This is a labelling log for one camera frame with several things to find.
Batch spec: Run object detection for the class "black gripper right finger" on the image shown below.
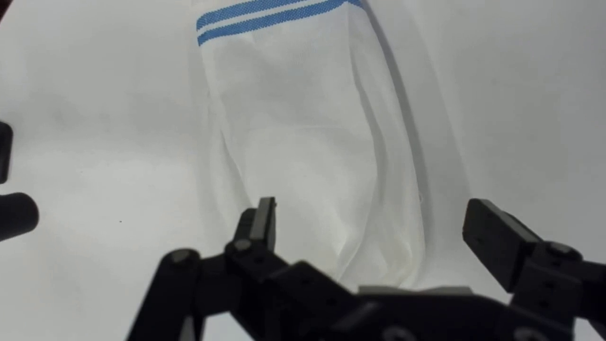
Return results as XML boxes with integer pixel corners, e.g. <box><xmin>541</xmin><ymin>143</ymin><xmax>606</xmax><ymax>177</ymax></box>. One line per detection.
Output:
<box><xmin>460</xmin><ymin>196</ymin><xmax>606</xmax><ymax>325</ymax></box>

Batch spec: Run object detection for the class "black clamp-on pole stand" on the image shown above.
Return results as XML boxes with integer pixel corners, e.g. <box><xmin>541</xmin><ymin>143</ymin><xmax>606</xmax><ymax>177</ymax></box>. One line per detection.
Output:
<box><xmin>0</xmin><ymin>120</ymin><xmax>41</xmax><ymax>242</ymax></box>

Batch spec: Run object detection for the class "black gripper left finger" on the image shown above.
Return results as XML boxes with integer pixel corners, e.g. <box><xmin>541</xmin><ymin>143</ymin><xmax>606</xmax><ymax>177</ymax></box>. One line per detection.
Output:
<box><xmin>125</xmin><ymin>194</ymin><xmax>359</xmax><ymax>341</ymax></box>

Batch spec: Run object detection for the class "white cloth with blue stripes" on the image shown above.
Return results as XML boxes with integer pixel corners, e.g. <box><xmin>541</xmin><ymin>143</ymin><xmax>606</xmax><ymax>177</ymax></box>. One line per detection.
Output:
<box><xmin>191</xmin><ymin>0</ymin><xmax>431</xmax><ymax>293</ymax></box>

